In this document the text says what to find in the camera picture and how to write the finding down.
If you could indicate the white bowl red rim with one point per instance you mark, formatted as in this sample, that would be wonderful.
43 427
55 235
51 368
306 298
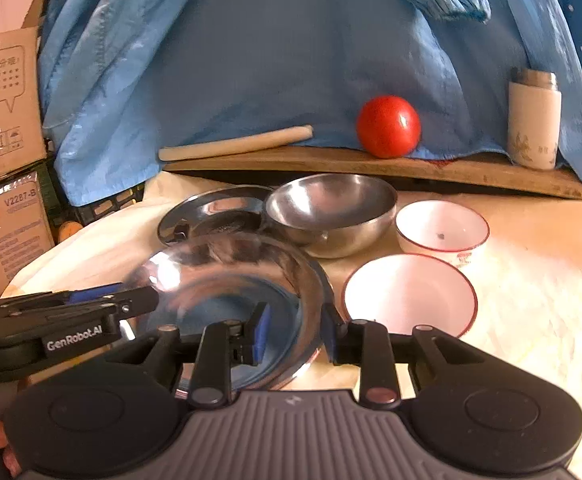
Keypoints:
444 230
407 290

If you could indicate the white thermos cup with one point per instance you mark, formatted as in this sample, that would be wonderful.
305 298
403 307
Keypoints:
534 118

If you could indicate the steel plate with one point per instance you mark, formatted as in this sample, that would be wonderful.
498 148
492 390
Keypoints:
221 277
238 208

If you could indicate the lower Vinda cardboard box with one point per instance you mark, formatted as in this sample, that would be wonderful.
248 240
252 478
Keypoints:
24 229

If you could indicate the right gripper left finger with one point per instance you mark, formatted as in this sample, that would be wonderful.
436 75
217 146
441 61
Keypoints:
224 345

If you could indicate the white rolling pin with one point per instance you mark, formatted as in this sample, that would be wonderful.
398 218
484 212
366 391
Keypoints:
244 144

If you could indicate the deep steel bowl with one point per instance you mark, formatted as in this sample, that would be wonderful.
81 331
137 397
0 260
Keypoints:
331 216

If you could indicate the white bowl red rim back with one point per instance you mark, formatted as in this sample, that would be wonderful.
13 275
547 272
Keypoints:
444 230

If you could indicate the white bowl red rim front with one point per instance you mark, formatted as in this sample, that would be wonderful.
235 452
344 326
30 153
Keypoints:
407 290

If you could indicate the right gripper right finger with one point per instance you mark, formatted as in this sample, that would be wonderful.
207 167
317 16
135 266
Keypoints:
367 345

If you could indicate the blue hanging coat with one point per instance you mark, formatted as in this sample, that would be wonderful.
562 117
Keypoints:
121 79

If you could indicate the steel plate back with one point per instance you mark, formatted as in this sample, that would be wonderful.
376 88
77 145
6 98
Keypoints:
238 208

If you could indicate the steel plate front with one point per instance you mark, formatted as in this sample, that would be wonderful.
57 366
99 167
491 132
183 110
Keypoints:
221 277

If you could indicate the red tomato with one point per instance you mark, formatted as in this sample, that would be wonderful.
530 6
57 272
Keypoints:
388 127

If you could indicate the wooden shelf board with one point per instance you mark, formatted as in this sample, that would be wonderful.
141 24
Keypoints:
491 170

